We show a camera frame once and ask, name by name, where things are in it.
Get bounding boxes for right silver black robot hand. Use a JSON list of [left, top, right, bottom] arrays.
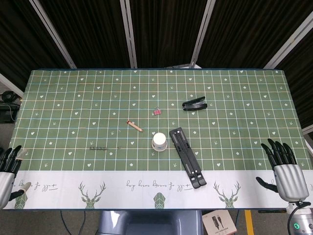
[[255, 138, 310, 202]]

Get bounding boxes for white cable product box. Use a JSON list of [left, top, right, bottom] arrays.
[[202, 210, 238, 235]]

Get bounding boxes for green grid deer tablecloth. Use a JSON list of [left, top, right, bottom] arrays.
[[0, 68, 313, 210]]

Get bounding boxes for white paper cup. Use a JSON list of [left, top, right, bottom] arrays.
[[151, 132, 168, 152]]

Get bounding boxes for short wooden pencil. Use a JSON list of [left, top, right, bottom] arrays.
[[126, 119, 144, 133]]

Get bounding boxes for black stapler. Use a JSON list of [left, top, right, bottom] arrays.
[[181, 96, 208, 112]]

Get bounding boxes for grey aluminium partition post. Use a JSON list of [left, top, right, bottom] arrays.
[[28, 0, 77, 70], [0, 72, 24, 98], [263, 11, 313, 71], [189, 0, 217, 69], [119, 0, 138, 69]]

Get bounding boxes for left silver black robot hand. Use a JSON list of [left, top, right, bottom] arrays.
[[0, 145, 32, 210]]

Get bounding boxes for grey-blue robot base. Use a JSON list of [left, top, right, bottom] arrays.
[[98, 209, 204, 235]]

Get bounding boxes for black floor equipment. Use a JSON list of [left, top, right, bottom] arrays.
[[0, 90, 23, 124]]

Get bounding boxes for black folding laptop stand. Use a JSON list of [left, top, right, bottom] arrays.
[[169, 127, 207, 189]]

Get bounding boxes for blue floor cable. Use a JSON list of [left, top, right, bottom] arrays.
[[59, 210, 72, 235]]

